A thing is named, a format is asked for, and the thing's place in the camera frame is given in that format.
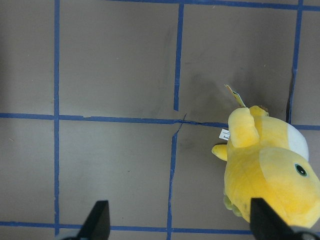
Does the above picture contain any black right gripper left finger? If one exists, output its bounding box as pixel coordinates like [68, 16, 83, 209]
[75, 200, 110, 240]

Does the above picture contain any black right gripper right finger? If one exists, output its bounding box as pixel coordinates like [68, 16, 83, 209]
[249, 198, 295, 240]

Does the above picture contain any yellow plush penguin toy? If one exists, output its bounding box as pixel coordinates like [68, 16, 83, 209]
[211, 91, 320, 228]

